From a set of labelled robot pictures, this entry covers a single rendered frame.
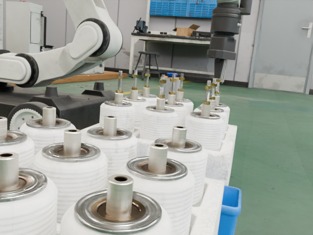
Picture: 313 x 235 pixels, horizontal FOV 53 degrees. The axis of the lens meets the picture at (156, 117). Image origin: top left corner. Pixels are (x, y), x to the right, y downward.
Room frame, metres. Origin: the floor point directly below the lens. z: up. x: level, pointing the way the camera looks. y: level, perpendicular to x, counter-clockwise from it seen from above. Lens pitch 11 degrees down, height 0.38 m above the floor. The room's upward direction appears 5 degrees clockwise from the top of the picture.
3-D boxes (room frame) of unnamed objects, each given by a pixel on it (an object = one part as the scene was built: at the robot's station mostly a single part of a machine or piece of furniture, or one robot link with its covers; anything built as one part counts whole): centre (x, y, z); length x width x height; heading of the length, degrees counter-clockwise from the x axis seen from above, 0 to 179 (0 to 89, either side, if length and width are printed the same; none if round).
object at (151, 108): (0.81, -0.01, 0.25); 0.08 x 0.08 x 0.01
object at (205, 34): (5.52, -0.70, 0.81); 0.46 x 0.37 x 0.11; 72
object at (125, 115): (0.84, 0.11, 0.16); 0.10 x 0.10 x 0.18
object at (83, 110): (1.37, 0.56, 0.19); 0.64 x 0.52 x 0.33; 72
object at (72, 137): (0.40, 0.11, 0.26); 0.02 x 0.02 x 0.03
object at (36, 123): (0.54, 0.19, 0.25); 0.08 x 0.08 x 0.01
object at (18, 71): (1.38, 0.59, 0.28); 0.21 x 0.20 x 0.13; 72
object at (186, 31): (5.72, -0.38, 0.87); 0.40 x 0.30 x 0.23; 58
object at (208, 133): (0.78, -0.12, 0.16); 0.10 x 0.10 x 0.18
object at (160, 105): (0.81, -0.01, 0.26); 0.02 x 0.02 x 0.03
